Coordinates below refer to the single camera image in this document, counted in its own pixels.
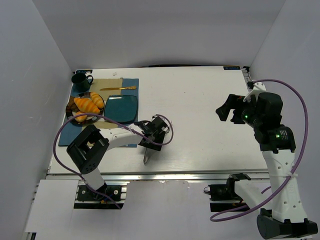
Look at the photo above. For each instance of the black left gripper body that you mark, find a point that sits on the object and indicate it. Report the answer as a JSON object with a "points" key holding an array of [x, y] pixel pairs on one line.
{"points": [[152, 144]]}

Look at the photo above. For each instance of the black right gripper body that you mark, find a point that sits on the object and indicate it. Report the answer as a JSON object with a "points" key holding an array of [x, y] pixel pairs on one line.
{"points": [[233, 109]]}

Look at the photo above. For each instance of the stainless steel serving tongs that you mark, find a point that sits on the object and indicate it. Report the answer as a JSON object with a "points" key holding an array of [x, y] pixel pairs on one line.
{"points": [[147, 155]]}

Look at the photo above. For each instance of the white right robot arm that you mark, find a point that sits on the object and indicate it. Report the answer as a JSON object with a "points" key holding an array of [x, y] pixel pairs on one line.
{"points": [[283, 217]]}

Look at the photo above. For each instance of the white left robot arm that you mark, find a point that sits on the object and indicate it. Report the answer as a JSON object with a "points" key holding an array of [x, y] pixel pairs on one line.
{"points": [[89, 147]]}

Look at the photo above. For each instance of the dark round bread plate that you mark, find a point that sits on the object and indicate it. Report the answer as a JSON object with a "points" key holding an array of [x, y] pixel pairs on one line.
{"points": [[90, 118]]}

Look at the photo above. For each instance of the striped bread roll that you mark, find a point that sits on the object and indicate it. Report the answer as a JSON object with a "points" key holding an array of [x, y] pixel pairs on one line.
{"points": [[97, 100]]}

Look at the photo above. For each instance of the small orange bread roll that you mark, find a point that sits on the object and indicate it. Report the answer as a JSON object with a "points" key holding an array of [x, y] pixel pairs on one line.
{"points": [[80, 117]]}

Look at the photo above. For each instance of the dark brown bread piece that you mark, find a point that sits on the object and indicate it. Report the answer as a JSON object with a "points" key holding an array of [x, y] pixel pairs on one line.
{"points": [[72, 105]]}

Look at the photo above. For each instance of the teal square plate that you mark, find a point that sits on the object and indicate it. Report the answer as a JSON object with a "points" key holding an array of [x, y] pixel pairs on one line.
{"points": [[122, 108]]}

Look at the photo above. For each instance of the blue label sticker right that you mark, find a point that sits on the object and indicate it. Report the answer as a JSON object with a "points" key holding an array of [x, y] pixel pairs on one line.
{"points": [[232, 68]]}

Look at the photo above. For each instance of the blue label sticker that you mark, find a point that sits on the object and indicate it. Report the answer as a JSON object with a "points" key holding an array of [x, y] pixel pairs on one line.
{"points": [[84, 71], [232, 68]]}

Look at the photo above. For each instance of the gold butter knife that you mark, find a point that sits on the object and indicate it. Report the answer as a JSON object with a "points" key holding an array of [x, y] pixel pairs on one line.
{"points": [[134, 87]]}

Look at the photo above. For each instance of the blue and beige placemat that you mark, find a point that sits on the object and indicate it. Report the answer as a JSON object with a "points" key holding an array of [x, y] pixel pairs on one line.
{"points": [[71, 131]]}

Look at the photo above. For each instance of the large striped croissant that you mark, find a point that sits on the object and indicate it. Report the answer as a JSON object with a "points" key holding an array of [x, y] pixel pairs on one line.
{"points": [[85, 105]]}

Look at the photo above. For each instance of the dark green mug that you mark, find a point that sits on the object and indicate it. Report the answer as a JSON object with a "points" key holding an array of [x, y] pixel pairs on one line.
{"points": [[82, 82]]}

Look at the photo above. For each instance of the blue label sticker left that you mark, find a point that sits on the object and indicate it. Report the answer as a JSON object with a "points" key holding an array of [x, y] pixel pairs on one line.
{"points": [[84, 71]]}

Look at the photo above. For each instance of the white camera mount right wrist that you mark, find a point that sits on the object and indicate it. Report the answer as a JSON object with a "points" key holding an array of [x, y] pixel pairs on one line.
{"points": [[254, 90]]}

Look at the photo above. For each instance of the aluminium table edge rail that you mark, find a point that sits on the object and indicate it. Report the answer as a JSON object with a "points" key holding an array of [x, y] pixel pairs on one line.
{"points": [[198, 176]]}

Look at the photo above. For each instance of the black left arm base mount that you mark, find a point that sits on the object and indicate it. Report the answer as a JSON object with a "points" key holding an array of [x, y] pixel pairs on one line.
{"points": [[112, 198]]}

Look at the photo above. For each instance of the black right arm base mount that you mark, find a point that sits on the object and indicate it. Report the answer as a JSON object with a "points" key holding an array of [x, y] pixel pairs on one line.
{"points": [[223, 196]]}

